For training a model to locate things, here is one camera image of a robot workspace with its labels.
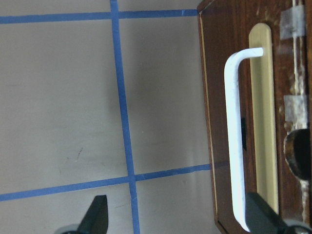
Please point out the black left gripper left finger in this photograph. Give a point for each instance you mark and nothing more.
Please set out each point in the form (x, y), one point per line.
(95, 220)

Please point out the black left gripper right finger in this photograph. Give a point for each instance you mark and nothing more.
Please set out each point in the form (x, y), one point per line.
(261, 218)

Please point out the wooden drawer with white handle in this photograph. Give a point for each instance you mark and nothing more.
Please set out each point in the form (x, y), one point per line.
(275, 94)

